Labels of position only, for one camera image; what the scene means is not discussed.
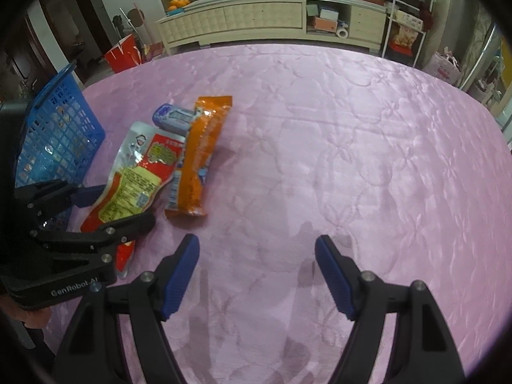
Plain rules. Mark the small purple snack packet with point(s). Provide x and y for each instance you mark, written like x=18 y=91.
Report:
x=170 y=116

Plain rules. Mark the blue plastic basket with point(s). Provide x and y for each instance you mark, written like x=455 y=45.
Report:
x=68 y=128

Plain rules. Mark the orange flat box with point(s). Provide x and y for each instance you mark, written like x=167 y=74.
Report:
x=324 y=24

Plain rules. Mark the red and silver snack pouch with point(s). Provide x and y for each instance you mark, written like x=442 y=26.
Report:
x=136 y=184

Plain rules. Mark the white metal rack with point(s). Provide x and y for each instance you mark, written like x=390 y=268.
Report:
x=390 y=20

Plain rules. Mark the person's left hand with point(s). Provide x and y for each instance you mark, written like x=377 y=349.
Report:
x=28 y=318

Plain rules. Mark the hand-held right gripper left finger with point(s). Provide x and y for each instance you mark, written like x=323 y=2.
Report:
x=180 y=284

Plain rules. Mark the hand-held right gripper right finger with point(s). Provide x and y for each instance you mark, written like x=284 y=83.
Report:
x=334 y=280

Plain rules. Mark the red paper bag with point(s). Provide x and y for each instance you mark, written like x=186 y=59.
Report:
x=124 y=54

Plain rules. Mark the white paper roll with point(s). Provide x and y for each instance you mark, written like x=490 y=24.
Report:
x=341 y=32

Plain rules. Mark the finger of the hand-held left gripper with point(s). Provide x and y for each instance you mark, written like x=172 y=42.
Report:
x=88 y=196
x=128 y=226

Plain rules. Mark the orange snack packet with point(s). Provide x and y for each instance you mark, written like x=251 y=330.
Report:
x=200 y=144

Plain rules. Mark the chrome pole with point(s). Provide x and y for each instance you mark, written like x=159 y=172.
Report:
x=478 y=64

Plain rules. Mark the printed snack bag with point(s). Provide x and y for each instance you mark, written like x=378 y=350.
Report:
x=404 y=38

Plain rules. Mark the pink plastic bag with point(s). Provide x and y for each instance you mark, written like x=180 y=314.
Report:
x=444 y=68

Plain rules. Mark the dark wooden door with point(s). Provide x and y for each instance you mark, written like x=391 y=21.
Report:
x=64 y=20

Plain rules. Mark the pink floral tablecloth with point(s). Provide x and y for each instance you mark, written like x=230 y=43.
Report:
x=360 y=168

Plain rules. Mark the pile of oranges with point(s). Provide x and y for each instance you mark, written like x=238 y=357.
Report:
x=178 y=4

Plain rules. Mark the cream sideboard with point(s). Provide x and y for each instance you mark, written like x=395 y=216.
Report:
x=240 y=20

